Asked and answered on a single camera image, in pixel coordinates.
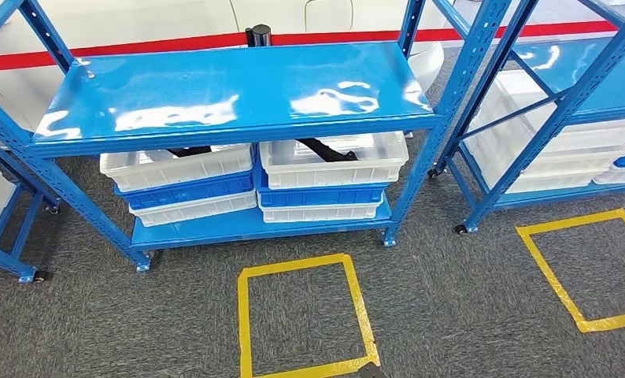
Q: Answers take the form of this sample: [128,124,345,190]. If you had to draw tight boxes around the yellow floor tape square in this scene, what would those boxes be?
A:
[237,253,382,378]
[515,208,625,335]

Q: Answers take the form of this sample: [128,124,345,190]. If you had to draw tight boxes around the red barrier belt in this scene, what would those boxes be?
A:
[0,20,619,73]

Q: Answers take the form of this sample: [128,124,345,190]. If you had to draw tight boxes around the white car body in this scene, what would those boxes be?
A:
[0,0,625,134]

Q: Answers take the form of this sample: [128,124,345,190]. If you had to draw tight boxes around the black barrier post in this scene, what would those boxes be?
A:
[245,24,273,49]

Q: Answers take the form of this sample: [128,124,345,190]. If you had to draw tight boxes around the black curved plastic part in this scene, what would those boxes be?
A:
[165,145,213,159]
[296,137,360,163]

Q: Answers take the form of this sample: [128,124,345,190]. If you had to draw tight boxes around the blue metal shelf rack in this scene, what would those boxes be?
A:
[0,128,61,284]
[0,0,516,273]
[427,0,625,235]

